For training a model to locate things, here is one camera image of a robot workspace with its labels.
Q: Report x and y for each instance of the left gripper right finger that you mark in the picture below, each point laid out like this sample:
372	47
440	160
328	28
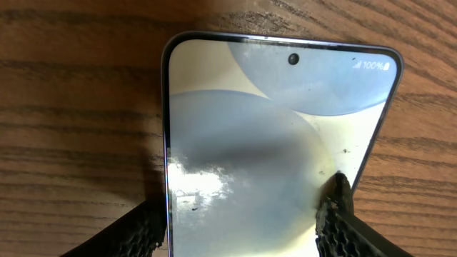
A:
340	233

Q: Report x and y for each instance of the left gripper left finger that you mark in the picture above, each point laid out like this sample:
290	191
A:
136	234

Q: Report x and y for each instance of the Samsung Galaxy smartphone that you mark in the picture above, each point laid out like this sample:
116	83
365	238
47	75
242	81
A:
254	126

